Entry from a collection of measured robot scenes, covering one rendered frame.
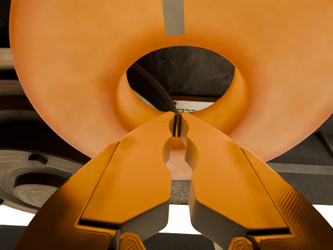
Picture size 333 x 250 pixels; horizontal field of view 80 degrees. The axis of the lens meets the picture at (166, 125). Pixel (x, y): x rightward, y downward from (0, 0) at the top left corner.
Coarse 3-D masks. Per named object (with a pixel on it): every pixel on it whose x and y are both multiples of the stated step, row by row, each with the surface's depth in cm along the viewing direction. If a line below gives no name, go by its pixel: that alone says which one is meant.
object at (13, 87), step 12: (12, 72) 27; (0, 84) 27; (12, 84) 27; (0, 96) 28; (12, 96) 28; (24, 96) 28; (0, 108) 27; (12, 108) 27; (24, 108) 27; (0, 120) 29; (12, 120) 29; (24, 120) 29; (36, 120) 29
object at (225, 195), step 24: (192, 120) 11; (192, 144) 10; (216, 144) 9; (192, 168) 10; (216, 168) 8; (240, 168) 8; (192, 192) 7; (216, 192) 7; (240, 192) 7; (264, 192) 7; (192, 216) 7; (216, 216) 6; (240, 216) 6; (264, 216) 6; (216, 240) 7
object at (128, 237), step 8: (128, 232) 6; (120, 240) 5; (128, 240) 5; (136, 240) 5; (232, 240) 6; (240, 240) 6; (248, 240) 6; (120, 248) 5; (128, 248) 5; (136, 248) 5; (144, 248) 5; (232, 248) 5; (240, 248) 5; (248, 248) 5
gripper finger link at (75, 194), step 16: (112, 144) 9; (96, 160) 8; (80, 176) 7; (96, 176) 7; (64, 192) 7; (80, 192) 7; (48, 208) 6; (64, 208) 6; (80, 208) 6; (32, 224) 6; (48, 224) 6; (64, 224) 6; (80, 224) 6; (32, 240) 5; (48, 240) 5; (64, 240) 5; (80, 240) 5; (96, 240) 5; (112, 240) 6
